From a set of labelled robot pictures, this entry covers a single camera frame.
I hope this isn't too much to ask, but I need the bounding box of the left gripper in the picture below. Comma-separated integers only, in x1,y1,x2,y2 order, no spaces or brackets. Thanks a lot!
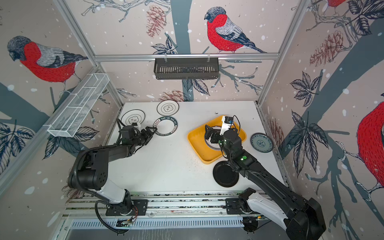
131,126,158,148

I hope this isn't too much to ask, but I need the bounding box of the orange sunburst plate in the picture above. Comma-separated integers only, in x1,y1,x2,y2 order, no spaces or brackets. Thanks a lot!
205,136,223,151

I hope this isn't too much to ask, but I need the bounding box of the green rim plate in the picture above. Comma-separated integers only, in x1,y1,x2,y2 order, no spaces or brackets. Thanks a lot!
153,117,178,137

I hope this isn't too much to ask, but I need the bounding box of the yellow plastic bin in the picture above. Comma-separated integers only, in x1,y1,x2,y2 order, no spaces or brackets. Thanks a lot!
187,115,248,165

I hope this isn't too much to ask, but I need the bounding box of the white plate black rim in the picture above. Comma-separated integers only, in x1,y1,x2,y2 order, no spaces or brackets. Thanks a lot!
120,109,146,125
157,100,180,116

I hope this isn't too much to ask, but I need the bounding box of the white plate black rim back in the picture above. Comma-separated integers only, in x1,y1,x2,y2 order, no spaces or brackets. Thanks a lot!
157,100,180,116

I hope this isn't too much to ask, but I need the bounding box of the teal patterned plate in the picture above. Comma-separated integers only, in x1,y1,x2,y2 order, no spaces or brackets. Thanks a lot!
251,133,274,153

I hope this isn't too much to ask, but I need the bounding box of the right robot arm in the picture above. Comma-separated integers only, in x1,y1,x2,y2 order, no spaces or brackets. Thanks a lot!
205,126,326,240

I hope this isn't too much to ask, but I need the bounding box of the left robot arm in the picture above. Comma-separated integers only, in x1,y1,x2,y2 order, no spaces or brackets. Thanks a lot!
68,125,157,213

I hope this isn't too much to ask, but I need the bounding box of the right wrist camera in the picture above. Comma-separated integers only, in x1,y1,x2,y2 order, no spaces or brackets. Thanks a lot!
220,116,234,136

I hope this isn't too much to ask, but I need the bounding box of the black hanging wall basket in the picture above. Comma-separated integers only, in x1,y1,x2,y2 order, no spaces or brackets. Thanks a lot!
154,58,220,80

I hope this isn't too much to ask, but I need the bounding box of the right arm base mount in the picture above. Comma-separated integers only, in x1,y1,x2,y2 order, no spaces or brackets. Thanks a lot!
224,188,257,215

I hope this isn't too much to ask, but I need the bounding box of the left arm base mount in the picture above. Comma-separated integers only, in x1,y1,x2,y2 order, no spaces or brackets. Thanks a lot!
106,199,149,217

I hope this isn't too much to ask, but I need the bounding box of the white wire mesh shelf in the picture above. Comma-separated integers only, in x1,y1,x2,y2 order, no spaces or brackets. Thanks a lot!
48,73,110,138

